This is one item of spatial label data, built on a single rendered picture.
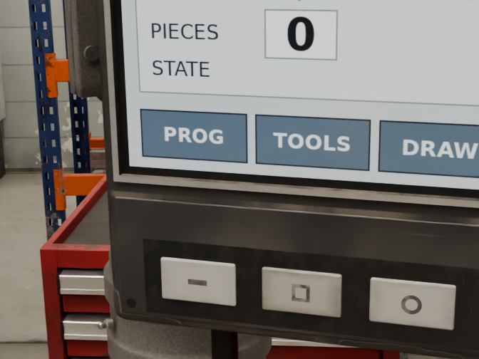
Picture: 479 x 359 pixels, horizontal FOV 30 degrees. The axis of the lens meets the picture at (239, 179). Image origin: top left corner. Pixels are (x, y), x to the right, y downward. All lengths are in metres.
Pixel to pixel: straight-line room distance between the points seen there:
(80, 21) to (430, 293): 0.27
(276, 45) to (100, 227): 1.03
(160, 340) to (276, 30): 0.26
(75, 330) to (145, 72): 0.91
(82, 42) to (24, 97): 4.86
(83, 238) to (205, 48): 0.97
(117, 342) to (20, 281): 3.25
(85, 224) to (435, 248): 1.05
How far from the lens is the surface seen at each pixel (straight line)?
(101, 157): 2.80
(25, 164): 5.50
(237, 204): 0.41
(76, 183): 2.75
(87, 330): 1.29
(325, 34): 0.38
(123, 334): 0.61
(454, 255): 0.40
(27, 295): 3.71
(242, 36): 0.39
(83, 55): 0.55
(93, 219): 1.43
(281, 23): 0.39
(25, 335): 3.38
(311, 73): 0.39
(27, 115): 5.42
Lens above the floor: 1.43
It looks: 16 degrees down
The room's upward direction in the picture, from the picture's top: 1 degrees counter-clockwise
